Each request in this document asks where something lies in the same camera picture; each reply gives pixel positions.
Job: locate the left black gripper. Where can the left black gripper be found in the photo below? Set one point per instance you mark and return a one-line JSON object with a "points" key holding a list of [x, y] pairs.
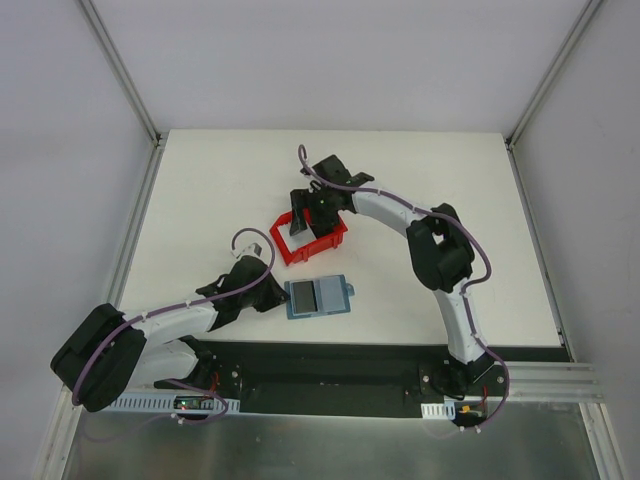
{"points": [[270, 295]]}

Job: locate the right white cable duct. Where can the right white cable duct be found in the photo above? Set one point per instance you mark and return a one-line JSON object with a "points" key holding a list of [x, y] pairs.
{"points": [[438, 411]]}

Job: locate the red plastic bin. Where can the red plastic bin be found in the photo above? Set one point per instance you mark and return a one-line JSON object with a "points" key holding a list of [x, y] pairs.
{"points": [[301, 247]]}

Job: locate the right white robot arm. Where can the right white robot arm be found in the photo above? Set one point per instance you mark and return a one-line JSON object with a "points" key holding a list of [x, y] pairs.
{"points": [[441, 255]]}

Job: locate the left white cable duct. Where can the left white cable duct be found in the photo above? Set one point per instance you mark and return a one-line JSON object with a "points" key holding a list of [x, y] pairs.
{"points": [[172, 403]]}

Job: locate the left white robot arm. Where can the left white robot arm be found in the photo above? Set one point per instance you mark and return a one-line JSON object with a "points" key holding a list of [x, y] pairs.
{"points": [[108, 354]]}

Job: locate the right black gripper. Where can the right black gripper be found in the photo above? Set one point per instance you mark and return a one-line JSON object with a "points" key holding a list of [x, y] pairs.
{"points": [[310, 209]]}

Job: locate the blue card holder wallet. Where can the blue card holder wallet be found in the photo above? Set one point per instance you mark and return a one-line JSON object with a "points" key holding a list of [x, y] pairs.
{"points": [[333, 296]]}

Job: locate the aluminium frame post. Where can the aluminium frame post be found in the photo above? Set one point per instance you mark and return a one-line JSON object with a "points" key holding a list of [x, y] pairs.
{"points": [[567, 48], [119, 70]]}

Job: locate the grey credit card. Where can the grey credit card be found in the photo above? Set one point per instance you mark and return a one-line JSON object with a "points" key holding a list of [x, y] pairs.
{"points": [[303, 297]]}

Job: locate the aluminium rail profile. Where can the aluminium rail profile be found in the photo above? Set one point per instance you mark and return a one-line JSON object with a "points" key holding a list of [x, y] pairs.
{"points": [[554, 382]]}

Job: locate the right aluminium frame post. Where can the right aluminium frame post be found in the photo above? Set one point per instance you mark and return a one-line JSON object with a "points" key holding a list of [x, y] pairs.
{"points": [[567, 48]]}

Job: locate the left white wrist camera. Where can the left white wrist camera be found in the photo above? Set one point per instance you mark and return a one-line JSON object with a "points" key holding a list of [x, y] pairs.
{"points": [[253, 249]]}

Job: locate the left aluminium frame post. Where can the left aluminium frame post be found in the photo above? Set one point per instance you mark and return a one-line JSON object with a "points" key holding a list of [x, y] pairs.
{"points": [[119, 70]]}

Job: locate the white cable duct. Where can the white cable duct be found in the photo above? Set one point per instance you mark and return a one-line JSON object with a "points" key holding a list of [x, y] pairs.
{"points": [[438, 411], [172, 403]]}

